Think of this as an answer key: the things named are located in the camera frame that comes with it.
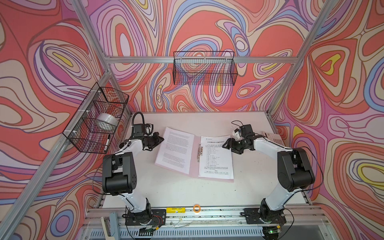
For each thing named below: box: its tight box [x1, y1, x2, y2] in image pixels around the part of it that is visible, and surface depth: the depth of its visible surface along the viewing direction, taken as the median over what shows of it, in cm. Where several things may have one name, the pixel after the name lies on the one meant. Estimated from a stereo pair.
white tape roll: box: [96, 112, 120, 130], surface depth 74 cm
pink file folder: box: [154, 135, 234, 183], surface depth 92 cm
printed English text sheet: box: [155, 127, 195, 175], surface depth 95 cm
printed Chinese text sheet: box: [198, 135, 234, 180], surface depth 94 cm
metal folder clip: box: [197, 143, 203, 163], surface depth 98 cm
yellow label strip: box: [166, 207, 186, 213], surface depth 76 cm
